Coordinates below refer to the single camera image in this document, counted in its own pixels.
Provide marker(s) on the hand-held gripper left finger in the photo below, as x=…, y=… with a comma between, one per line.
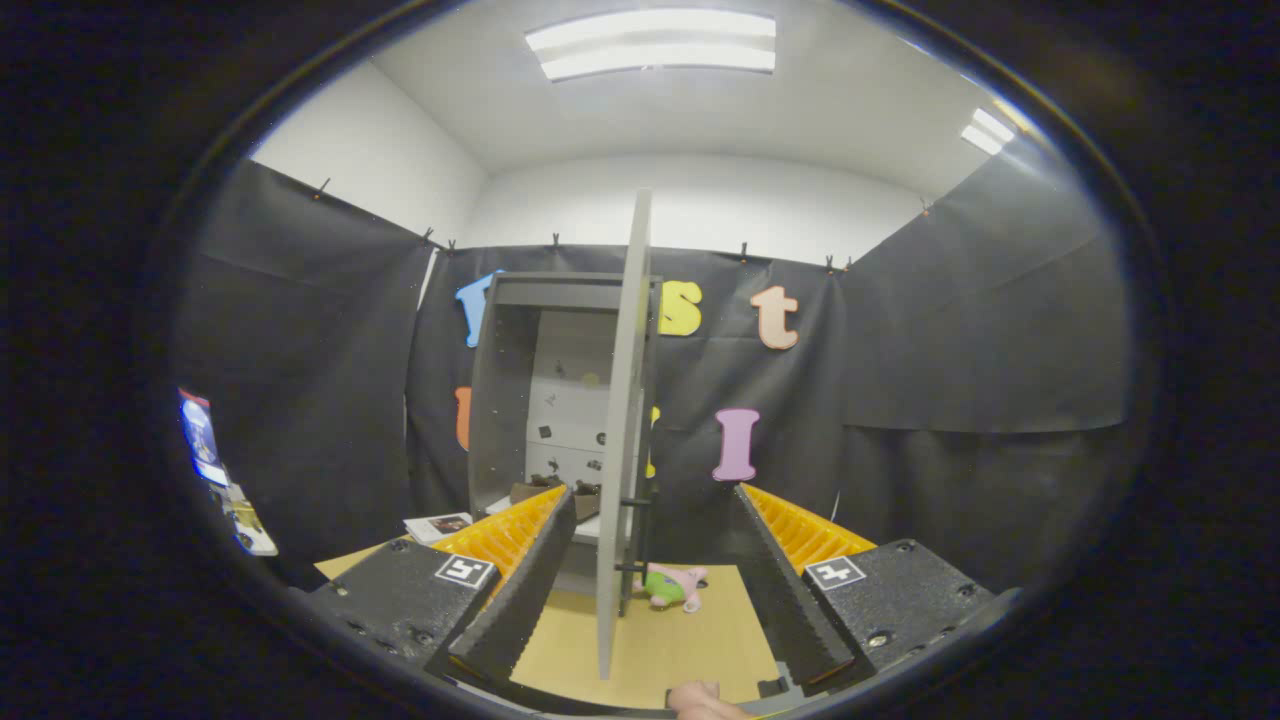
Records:
x=525, y=595

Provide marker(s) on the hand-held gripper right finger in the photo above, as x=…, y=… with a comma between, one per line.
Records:
x=785, y=590

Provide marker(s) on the brown fuzzy shoe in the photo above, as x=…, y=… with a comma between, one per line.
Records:
x=587, y=500
x=530, y=492

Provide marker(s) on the grey shoe cabinet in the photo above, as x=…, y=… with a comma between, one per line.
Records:
x=495, y=400

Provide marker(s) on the beige shoe cabinet door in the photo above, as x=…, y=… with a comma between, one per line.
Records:
x=625, y=400

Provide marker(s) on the stack of books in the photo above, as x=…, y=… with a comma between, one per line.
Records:
x=437, y=525

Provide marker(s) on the green and pink plush toy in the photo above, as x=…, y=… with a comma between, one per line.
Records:
x=668, y=590

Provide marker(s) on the black backdrop cloth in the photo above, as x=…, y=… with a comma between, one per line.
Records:
x=950, y=400

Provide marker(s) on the blue printed poster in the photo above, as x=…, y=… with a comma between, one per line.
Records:
x=200, y=435

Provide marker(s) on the small ceiling light panel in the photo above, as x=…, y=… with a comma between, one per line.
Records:
x=988, y=130

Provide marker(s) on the long ceiling light panel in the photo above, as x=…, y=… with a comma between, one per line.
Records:
x=650, y=45

